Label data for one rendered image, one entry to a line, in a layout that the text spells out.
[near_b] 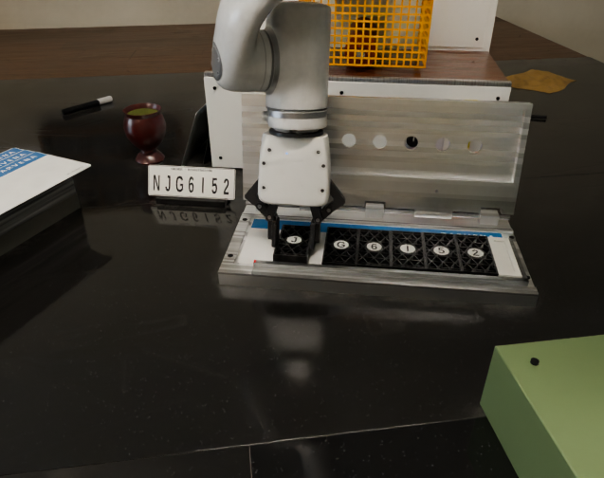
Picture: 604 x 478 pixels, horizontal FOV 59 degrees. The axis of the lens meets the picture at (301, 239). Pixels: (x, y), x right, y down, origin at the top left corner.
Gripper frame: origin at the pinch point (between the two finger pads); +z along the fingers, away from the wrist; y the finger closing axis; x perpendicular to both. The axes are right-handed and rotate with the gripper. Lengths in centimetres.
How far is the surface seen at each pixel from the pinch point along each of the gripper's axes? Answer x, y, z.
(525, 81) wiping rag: 95, 56, -16
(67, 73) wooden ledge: 92, -83, -14
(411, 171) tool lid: 11.5, 17.3, -7.6
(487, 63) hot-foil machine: 39, 33, -23
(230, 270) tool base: -6.3, -8.2, 3.8
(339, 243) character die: 0.8, 6.8, 1.3
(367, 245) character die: 0.7, 10.9, 1.3
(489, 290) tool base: -6.7, 27.6, 3.9
